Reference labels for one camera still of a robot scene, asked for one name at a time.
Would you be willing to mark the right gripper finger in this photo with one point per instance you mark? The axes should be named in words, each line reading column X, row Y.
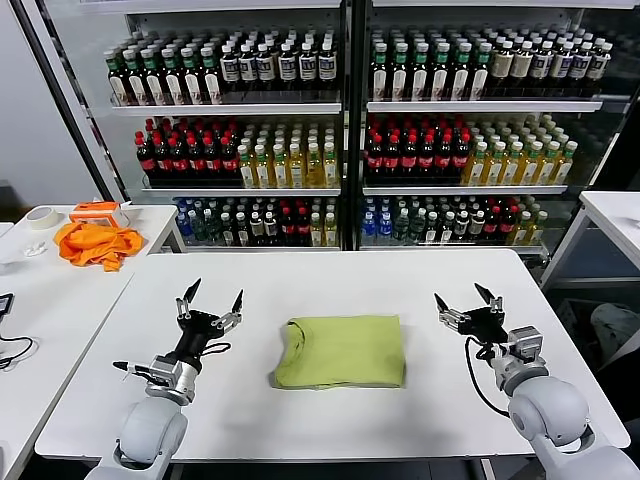
column 452, row 319
column 495, row 303

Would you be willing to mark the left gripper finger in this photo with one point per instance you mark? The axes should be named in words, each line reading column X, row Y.
column 184, row 307
column 231, row 320

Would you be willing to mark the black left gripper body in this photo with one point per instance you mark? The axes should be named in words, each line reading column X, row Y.
column 200, row 325

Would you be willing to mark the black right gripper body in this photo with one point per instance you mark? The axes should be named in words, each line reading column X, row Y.
column 482, row 325

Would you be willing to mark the yellow-green t-shirt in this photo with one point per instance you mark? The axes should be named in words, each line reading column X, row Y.
column 340, row 350

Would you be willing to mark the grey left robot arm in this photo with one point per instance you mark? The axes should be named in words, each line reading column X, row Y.
column 150, row 430

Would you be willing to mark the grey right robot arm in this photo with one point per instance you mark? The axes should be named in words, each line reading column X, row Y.
column 550, row 405

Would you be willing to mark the yellow tea bottle green label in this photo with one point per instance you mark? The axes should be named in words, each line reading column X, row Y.
column 522, row 228
column 314, row 171
column 562, row 169
column 545, row 171
column 510, row 171
column 263, row 171
column 527, row 171
column 330, row 229
column 280, row 171
column 474, row 171
column 247, row 171
column 537, row 227
column 492, row 171
column 331, row 171
column 316, row 229
column 297, row 171

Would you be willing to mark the cola bottle red cap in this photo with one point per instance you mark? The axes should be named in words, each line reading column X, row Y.
column 444, row 158
column 230, row 161
column 460, row 158
column 213, row 161
column 163, row 161
column 426, row 158
column 409, row 158
column 147, row 161
column 375, row 158
column 287, row 226
column 179, row 161
column 392, row 158
column 507, row 221
column 492, row 223
column 303, row 226
column 196, row 161

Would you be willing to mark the small dark bottle white cap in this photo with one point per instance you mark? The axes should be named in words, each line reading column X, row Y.
column 242, row 228
column 432, row 228
column 447, row 226
column 257, row 226
column 461, row 223
column 476, row 223
column 227, row 228
column 271, row 226

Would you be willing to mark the green tinted water bottle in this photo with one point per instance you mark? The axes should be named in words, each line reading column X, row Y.
column 200, row 226
column 212, row 226
column 416, row 226
column 401, row 226

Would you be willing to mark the blue water bottle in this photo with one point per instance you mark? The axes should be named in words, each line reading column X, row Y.
column 369, row 226
column 385, row 226
column 184, row 223

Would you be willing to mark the white side table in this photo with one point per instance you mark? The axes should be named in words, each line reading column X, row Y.
column 611, row 218
column 151, row 218

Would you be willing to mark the crumpled orange cloth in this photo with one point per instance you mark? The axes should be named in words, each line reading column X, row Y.
column 96, row 243

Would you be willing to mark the grey fabric bundle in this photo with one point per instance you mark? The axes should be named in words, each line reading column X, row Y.
column 617, row 325

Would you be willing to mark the orange and white box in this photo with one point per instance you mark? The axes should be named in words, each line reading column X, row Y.
column 99, row 213

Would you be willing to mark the small white plastic piece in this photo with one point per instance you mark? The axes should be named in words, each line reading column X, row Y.
column 35, row 247

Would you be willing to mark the beige masking tape roll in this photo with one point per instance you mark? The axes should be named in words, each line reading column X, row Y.
column 44, row 225

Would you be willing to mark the white beverage shelf unit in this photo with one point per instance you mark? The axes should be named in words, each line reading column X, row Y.
column 481, row 106
column 226, row 109

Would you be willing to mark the dark tea bottle green cap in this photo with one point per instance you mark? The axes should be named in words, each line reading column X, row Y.
column 154, row 83
column 380, row 78
column 480, row 78
column 117, row 83
column 461, row 78
column 173, row 83
column 212, row 83
column 193, row 83
column 421, row 78
column 441, row 78
column 400, row 78
column 135, row 83

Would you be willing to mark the dark bottle beige label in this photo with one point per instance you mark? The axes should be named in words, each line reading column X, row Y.
column 520, row 66
column 499, row 66

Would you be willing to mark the black framed glass door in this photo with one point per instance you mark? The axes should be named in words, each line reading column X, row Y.
column 67, row 98

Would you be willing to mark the dark bottle white blue label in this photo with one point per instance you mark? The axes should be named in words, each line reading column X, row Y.
column 579, row 66
column 287, row 68
column 307, row 67
column 559, row 66
column 265, row 68
column 327, row 67
column 599, row 66
column 230, row 68
column 248, row 68
column 540, row 66

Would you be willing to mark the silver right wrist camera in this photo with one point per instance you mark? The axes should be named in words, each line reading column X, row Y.
column 526, row 345

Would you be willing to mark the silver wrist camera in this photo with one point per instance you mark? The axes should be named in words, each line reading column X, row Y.
column 165, row 371
column 526, row 345

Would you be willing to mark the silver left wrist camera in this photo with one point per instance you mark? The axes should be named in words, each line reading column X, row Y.
column 165, row 371

